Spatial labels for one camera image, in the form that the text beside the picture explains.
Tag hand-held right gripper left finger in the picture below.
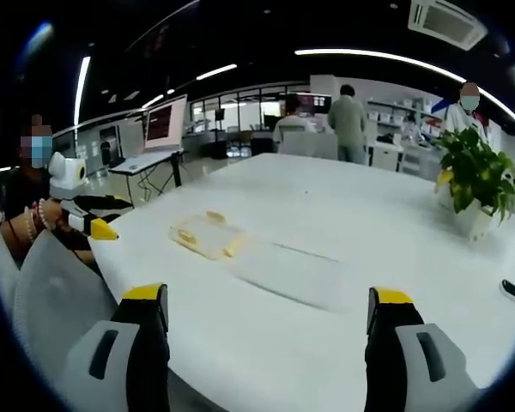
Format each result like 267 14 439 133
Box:
62 282 171 412

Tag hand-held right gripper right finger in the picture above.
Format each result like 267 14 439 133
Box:
363 286 482 412

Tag person's left hand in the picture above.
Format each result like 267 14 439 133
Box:
51 201 72 233

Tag person's dark clothed torso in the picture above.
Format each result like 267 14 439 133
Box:
0 167 96 276

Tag white folding side table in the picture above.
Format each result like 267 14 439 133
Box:
108 148 186 203

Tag white mesh office chair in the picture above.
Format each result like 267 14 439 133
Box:
11 231 122 390

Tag large display screen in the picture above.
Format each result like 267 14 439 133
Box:
142 94 189 152

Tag black stand with box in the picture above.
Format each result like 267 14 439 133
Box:
209 107 228 161

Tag clear plastic sheet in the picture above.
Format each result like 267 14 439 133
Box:
229 241 349 311

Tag white plant pot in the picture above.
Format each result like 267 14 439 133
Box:
436 188 499 242

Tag green potted plant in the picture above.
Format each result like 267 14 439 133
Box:
433 126 515 224

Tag white counter desk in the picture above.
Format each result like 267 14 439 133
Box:
367 140 405 173

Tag white chair back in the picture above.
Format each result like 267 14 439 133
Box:
277 130 340 161

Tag white storage shelf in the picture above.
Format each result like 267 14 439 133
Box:
367 97 446 145

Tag long ceiling light strip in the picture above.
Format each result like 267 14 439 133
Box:
294 47 515 139

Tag ceiling air conditioner vent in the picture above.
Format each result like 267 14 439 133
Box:
406 0 489 52

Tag pale bead bracelet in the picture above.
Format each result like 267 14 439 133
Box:
37 198 56 232
22 205 39 242

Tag wall monitor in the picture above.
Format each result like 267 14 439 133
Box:
297 94 333 116

